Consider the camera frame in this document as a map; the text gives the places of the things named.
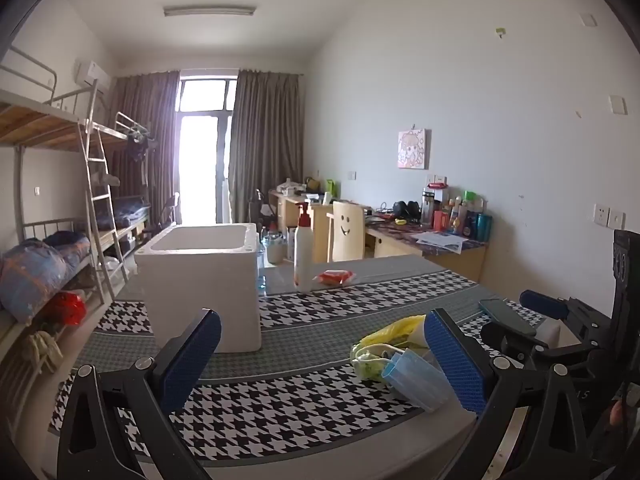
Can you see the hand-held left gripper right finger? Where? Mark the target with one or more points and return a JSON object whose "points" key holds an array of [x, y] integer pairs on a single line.
{"points": [[457, 360]]}

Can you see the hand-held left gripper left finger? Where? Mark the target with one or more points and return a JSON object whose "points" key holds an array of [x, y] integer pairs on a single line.
{"points": [[192, 360]]}

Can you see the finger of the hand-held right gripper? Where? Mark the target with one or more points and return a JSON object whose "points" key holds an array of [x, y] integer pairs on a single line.
{"points": [[510, 340], [542, 302]]}

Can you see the blue face mask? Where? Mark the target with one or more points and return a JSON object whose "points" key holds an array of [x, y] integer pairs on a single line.
{"points": [[417, 382]]}

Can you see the yellow plastic bag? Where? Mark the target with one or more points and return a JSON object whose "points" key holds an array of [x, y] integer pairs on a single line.
{"points": [[392, 332]]}

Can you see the white foam box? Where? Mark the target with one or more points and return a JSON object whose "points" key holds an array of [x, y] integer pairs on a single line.
{"points": [[200, 285]]}

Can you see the black smartphone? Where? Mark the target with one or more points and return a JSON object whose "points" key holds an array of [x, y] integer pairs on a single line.
{"points": [[507, 316]]}

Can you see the wooden desk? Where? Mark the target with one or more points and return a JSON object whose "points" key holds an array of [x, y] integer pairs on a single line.
{"points": [[460, 260]]}

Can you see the houndstooth tablecloth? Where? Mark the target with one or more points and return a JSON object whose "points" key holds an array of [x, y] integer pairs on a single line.
{"points": [[300, 355]]}

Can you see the white papers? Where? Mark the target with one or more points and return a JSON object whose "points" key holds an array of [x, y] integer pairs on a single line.
{"points": [[440, 241]]}

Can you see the cluster of toiletry bottles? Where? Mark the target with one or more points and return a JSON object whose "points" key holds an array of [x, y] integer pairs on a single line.
{"points": [[457, 217]]}

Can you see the red plastic bag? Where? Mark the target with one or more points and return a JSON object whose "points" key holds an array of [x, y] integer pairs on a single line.
{"points": [[67, 310]]}

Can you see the white pump bottle red top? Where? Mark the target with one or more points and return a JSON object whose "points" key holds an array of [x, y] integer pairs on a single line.
{"points": [[303, 260]]}

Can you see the red snack packet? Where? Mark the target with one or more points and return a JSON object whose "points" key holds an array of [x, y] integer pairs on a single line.
{"points": [[332, 277]]}

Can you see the beige cloth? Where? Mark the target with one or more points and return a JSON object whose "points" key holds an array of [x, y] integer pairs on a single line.
{"points": [[42, 350]]}

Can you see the black folding chair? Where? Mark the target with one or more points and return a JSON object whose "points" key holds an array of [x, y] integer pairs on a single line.
{"points": [[170, 207]]}

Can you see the black headphones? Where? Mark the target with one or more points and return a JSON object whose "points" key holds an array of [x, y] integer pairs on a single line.
{"points": [[406, 210]]}

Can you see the dark blue mattress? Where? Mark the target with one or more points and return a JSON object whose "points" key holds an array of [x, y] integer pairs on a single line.
{"points": [[125, 214]]}

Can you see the dark blue bedding bundle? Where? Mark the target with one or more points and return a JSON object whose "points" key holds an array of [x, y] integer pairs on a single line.
{"points": [[72, 250]]}

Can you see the wooden chair with smiley face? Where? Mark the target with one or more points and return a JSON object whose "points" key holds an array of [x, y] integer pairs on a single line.
{"points": [[346, 232]]}

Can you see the blue plaid bedding bundle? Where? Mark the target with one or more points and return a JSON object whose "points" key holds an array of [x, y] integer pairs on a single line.
{"points": [[30, 280]]}

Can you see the metal bed ladder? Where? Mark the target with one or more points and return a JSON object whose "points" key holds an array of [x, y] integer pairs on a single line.
{"points": [[100, 200]]}

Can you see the balcony glass door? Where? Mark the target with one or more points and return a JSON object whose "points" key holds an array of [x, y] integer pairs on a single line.
{"points": [[200, 160]]}

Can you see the green paper bag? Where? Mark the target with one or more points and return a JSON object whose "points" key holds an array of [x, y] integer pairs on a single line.
{"points": [[331, 187]]}

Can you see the dark hanging clothes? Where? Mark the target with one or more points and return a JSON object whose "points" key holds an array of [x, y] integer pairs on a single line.
{"points": [[139, 145]]}

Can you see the brown curtain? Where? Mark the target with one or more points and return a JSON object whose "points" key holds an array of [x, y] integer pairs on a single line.
{"points": [[265, 140], [145, 110]]}

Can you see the white air conditioner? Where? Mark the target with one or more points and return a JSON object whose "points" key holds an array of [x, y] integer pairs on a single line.
{"points": [[92, 74]]}

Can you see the ceiling tube light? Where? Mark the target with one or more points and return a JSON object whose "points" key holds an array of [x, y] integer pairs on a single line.
{"points": [[209, 10]]}

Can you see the double white wall socket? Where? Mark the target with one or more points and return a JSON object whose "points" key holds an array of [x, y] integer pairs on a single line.
{"points": [[609, 216]]}

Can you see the wall socket pair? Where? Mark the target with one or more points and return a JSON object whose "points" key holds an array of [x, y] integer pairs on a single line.
{"points": [[436, 179]]}

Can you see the pink cartoon wall picture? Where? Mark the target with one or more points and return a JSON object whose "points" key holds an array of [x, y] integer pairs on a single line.
{"points": [[414, 149]]}

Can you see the white wall plate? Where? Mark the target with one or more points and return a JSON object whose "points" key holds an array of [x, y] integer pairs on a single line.
{"points": [[618, 104]]}

